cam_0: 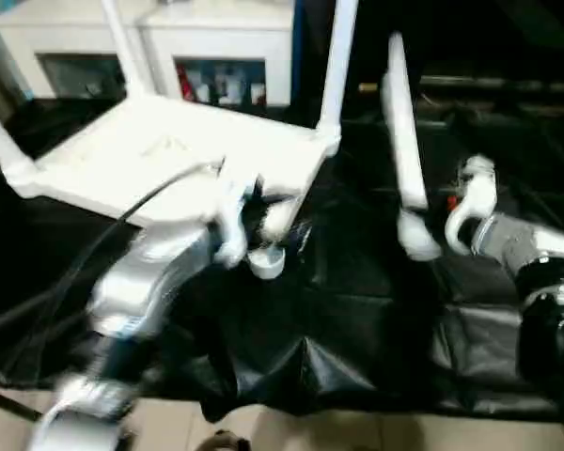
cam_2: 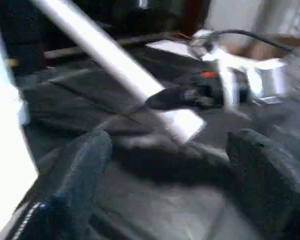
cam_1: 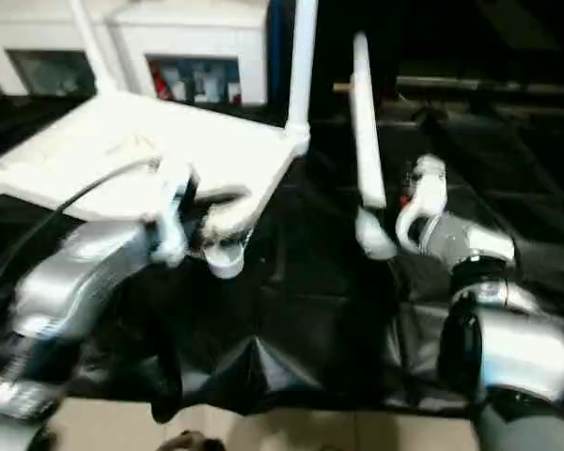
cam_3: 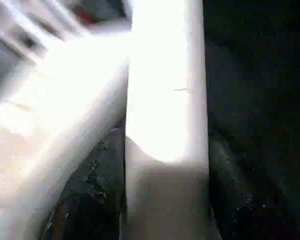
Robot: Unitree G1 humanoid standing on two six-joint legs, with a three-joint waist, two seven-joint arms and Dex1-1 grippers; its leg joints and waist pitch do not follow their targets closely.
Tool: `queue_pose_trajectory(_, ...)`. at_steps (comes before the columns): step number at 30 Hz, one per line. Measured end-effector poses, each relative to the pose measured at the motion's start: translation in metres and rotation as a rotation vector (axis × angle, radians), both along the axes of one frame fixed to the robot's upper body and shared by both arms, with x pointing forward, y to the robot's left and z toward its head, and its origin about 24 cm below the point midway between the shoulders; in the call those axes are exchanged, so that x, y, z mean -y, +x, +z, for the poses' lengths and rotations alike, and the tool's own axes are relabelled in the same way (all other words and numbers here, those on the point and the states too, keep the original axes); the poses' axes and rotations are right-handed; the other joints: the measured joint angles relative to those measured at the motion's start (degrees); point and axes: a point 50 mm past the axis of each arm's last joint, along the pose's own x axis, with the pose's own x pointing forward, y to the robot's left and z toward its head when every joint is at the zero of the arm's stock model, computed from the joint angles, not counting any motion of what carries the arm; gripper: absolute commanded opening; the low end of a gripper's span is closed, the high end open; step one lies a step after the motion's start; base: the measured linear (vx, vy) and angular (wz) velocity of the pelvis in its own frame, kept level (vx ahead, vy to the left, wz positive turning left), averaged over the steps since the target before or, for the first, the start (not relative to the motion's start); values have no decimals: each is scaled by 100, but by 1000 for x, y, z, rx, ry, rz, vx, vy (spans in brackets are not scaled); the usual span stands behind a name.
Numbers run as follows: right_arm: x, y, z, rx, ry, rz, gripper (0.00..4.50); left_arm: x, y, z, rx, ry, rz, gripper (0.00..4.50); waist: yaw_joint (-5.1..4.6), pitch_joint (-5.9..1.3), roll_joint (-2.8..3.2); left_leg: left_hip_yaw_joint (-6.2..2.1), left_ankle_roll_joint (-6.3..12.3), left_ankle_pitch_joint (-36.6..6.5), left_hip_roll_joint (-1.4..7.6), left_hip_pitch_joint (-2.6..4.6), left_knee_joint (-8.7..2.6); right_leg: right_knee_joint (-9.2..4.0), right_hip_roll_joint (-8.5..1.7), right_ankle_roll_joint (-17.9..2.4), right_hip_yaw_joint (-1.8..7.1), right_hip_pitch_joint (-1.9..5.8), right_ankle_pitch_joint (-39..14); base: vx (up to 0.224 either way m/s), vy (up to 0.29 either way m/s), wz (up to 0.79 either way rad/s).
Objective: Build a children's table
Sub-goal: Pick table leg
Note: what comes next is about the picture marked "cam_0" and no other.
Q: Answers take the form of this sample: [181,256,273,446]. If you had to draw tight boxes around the white plastic table leg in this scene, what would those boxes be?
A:
[100,0,146,101]
[316,0,359,157]
[379,31,444,263]
[0,101,39,199]

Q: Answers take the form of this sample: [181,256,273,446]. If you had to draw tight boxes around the white plastic table top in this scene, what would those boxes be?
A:
[3,95,343,282]

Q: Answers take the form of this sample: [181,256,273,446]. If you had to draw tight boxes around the black mat cloth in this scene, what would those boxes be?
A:
[0,95,564,425]

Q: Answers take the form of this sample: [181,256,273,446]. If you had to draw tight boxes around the blue white printed mug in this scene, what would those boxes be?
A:
[214,69,242,103]

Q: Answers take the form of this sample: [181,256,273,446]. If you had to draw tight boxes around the dark blue vertical panel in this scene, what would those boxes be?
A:
[292,0,307,105]

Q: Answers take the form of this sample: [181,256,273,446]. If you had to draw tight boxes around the black backdrop cloth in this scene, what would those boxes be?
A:
[305,0,564,118]

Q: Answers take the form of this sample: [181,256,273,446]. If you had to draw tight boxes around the white glass-door cabinet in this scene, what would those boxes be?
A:
[0,0,296,108]

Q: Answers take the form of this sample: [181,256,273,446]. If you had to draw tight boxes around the small brown rounded object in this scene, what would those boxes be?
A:
[200,428,251,451]

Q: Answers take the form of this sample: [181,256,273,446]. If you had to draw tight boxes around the black table stand leg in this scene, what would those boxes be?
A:
[0,383,44,423]

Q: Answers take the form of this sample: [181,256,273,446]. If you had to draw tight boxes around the grey curtain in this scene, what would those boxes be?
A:
[0,0,33,113]

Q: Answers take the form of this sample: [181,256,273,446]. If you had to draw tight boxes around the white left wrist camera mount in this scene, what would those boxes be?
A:
[210,172,265,270]

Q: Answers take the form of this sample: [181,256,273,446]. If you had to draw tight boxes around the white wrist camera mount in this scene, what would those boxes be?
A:
[443,153,500,258]
[210,172,265,270]

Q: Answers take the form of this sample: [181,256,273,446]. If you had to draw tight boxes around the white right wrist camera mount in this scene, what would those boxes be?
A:
[443,153,500,258]

